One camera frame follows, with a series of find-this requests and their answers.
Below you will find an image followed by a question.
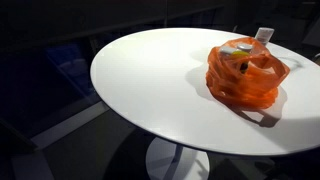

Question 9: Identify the orange plastic bag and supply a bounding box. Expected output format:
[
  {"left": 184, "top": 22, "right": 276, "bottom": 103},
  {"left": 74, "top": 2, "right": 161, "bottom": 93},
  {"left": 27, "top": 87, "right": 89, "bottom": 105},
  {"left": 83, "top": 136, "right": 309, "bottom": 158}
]
[{"left": 205, "top": 37, "right": 291, "bottom": 110}]

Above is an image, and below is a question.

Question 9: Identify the white round table base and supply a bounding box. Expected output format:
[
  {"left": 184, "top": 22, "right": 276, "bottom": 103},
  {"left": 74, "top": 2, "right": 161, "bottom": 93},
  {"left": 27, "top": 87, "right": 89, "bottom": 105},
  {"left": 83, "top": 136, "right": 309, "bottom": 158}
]
[{"left": 145, "top": 136, "right": 211, "bottom": 180}]

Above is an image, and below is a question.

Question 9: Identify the blue chair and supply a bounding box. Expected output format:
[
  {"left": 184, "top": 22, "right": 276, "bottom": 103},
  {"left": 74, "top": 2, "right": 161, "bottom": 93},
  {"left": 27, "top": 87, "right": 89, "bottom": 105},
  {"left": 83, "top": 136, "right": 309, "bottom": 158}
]
[{"left": 45, "top": 42, "right": 96, "bottom": 98}]

